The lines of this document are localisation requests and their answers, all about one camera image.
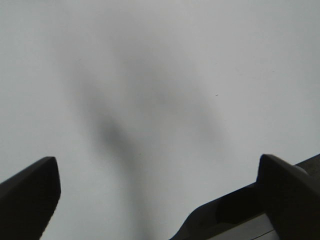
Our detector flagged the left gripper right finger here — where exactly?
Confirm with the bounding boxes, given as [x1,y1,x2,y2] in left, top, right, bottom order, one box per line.
[256,154,320,240]

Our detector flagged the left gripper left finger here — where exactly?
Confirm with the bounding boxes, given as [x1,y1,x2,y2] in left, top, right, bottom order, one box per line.
[0,156,61,240]

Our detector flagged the dark table edge frame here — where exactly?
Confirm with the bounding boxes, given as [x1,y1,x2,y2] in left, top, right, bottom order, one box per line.
[173,155,320,240]

